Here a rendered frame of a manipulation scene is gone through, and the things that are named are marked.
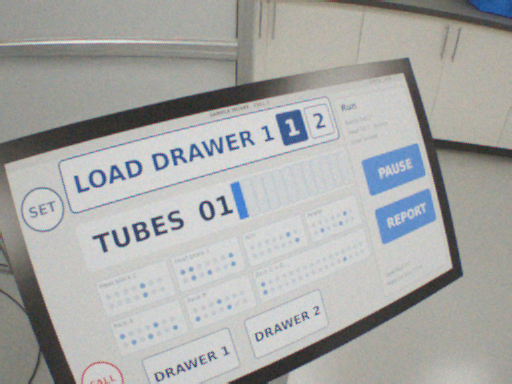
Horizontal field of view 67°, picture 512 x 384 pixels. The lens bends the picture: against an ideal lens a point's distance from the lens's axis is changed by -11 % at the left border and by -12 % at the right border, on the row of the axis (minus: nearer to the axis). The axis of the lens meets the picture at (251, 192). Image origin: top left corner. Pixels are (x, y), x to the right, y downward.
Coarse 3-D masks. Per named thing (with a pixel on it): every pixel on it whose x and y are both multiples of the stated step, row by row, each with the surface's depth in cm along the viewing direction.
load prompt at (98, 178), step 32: (192, 128) 42; (224, 128) 43; (256, 128) 45; (288, 128) 46; (320, 128) 48; (64, 160) 37; (96, 160) 38; (128, 160) 40; (160, 160) 41; (192, 160) 42; (224, 160) 43; (256, 160) 45; (96, 192) 38; (128, 192) 39
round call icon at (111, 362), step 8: (104, 360) 37; (112, 360) 38; (80, 368) 36; (88, 368) 37; (96, 368) 37; (104, 368) 37; (112, 368) 38; (120, 368) 38; (80, 376) 36; (88, 376) 37; (96, 376) 37; (104, 376) 37; (112, 376) 38; (120, 376) 38
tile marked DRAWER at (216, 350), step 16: (208, 336) 41; (224, 336) 42; (160, 352) 39; (176, 352) 40; (192, 352) 41; (208, 352) 41; (224, 352) 42; (144, 368) 39; (160, 368) 39; (176, 368) 40; (192, 368) 41; (208, 368) 41; (224, 368) 42
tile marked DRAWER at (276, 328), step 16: (288, 304) 45; (304, 304) 46; (320, 304) 46; (256, 320) 43; (272, 320) 44; (288, 320) 45; (304, 320) 45; (320, 320) 46; (256, 336) 43; (272, 336) 44; (288, 336) 45; (304, 336) 45; (256, 352) 43; (272, 352) 44
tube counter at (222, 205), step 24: (288, 168) 46; (312, 168) 47; (336, 168) 48; (192, 192) 42; (216, 192) 43; (240, 192) 44; (264, 192) 45; (288, 192) 46; (312, 192) 47; (216, 216) 43; (240, 216) 43
